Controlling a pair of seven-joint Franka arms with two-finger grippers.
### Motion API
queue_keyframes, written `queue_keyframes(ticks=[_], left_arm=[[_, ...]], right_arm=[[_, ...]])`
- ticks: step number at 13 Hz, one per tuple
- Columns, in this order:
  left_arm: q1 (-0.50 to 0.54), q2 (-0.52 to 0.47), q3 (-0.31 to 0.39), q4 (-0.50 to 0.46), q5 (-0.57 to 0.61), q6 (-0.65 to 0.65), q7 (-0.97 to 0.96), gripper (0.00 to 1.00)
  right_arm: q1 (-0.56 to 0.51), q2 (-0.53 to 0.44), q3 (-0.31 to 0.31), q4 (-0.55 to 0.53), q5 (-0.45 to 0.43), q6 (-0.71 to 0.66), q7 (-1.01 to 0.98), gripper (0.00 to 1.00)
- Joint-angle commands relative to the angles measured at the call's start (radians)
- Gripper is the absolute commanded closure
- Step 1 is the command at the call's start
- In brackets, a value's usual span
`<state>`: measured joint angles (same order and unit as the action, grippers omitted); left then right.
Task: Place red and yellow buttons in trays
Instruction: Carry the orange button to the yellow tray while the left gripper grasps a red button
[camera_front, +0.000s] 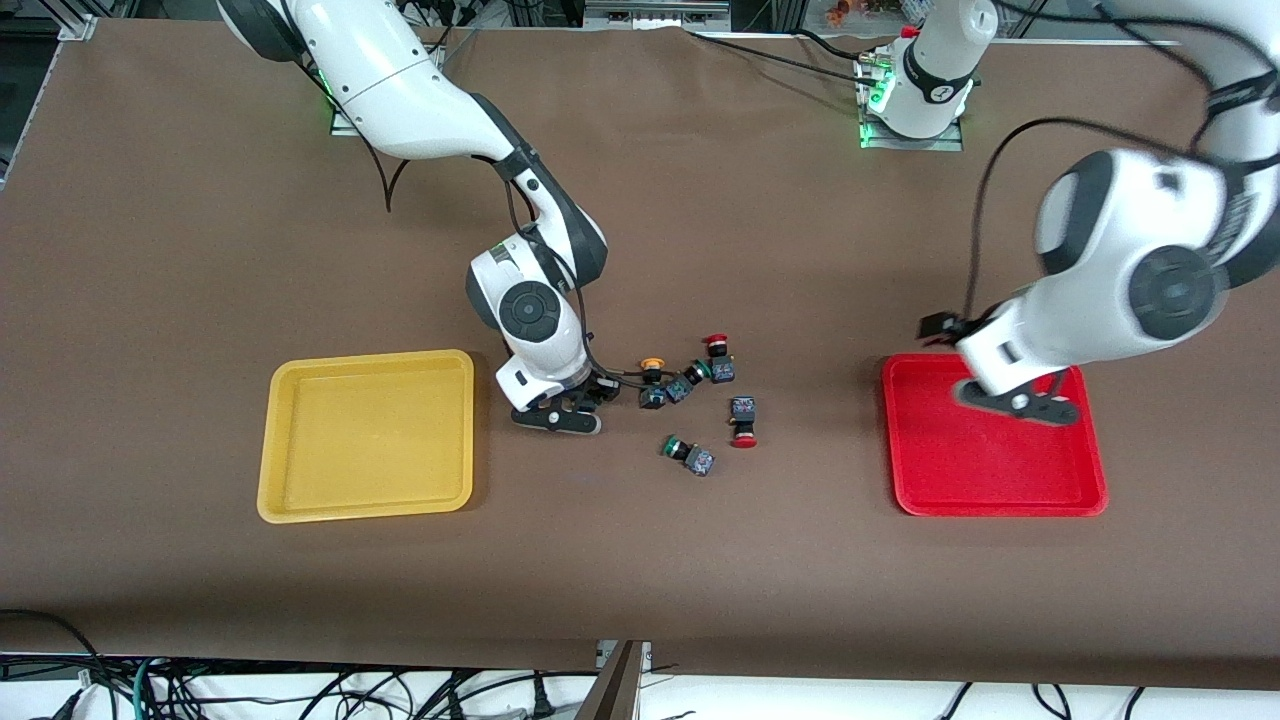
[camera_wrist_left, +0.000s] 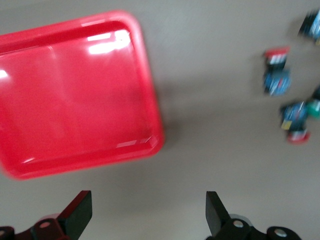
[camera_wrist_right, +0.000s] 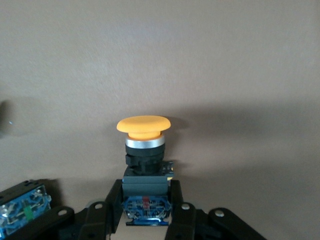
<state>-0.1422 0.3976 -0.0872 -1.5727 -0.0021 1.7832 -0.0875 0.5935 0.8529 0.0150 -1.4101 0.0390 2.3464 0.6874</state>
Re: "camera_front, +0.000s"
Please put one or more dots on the yellow push button switch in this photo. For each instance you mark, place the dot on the yellow push button switch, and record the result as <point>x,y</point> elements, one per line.
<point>652,398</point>

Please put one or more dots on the red push button switch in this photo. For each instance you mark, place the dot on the red push button switch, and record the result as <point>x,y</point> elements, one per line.
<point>722,373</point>
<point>742,410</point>

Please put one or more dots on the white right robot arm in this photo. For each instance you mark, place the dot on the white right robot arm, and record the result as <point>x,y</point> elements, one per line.
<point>390,80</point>

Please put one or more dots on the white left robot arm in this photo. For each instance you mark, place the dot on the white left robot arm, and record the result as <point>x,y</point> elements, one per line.
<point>1130,230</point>

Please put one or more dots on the red plastic tray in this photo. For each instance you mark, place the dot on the red plastic tray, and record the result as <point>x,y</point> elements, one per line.
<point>1000,470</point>

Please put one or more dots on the brown table mat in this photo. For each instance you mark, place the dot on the brown table mat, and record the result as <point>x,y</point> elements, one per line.
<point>640,560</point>

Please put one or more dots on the yellow plastic tray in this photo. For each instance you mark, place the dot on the yellow plastic tray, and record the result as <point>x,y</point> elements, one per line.
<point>370,440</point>

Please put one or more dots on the brown wooden beam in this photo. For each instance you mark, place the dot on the brown wooden beam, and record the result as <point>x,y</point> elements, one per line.
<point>610,690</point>

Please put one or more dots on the black power plug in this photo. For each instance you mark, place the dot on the black power plug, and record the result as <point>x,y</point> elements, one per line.
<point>542,700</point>

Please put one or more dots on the orange background item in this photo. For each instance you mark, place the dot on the orange background item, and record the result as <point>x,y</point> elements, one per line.
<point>850,10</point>

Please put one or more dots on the grey background device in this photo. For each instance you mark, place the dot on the grey background device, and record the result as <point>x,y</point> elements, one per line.
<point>655,12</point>

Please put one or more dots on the green push button switch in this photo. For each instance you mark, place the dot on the green push button switch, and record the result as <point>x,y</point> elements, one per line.
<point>700,462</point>
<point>680,389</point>

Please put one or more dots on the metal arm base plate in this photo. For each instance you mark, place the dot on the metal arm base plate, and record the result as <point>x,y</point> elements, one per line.
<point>915,143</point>
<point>345,122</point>

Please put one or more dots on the white metal bracket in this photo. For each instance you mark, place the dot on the white metal bracket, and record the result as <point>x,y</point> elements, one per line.
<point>640,652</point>

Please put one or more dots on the silver table edge rail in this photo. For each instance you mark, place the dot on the silver table edge rail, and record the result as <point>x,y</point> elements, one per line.
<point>75,27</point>

